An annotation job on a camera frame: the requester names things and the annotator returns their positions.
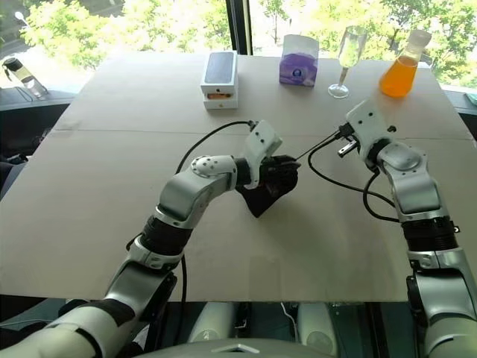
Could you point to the white phone box, black print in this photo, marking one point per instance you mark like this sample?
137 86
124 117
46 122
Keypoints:
220 69

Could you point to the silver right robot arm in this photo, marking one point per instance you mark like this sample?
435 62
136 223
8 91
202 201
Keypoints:
417 186

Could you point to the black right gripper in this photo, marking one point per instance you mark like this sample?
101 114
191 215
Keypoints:
346 134

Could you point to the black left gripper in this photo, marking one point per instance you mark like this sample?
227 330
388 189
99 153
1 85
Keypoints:
270 175

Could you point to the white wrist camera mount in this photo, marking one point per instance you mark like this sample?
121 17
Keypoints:
367 127
261 143

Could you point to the grey robot torso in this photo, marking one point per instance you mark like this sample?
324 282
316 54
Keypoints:
231 350

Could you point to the black window frame post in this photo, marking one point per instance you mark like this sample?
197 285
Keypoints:
240 24

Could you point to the purple tissue box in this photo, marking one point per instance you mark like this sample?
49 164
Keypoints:
298 69

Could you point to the white box with orange label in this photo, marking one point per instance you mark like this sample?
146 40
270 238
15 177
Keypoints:
220 103

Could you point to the clear champagne glass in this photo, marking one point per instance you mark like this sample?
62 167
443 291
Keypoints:
352 46

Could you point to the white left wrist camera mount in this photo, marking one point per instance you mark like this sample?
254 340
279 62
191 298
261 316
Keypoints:
261 143

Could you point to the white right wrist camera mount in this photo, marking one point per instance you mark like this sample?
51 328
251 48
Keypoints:
367 127

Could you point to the white rounded robot leg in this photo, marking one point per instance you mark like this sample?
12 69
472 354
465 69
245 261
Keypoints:
315 326
212 322

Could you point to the teal object on ledge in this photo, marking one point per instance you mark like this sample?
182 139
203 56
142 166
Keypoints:
471 100

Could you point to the clear water bottle, black cap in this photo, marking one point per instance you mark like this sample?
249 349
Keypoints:
26 78

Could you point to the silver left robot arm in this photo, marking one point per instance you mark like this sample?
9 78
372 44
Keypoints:
179 197

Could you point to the glass flask with orange liquid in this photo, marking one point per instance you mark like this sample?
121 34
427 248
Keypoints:
398 78

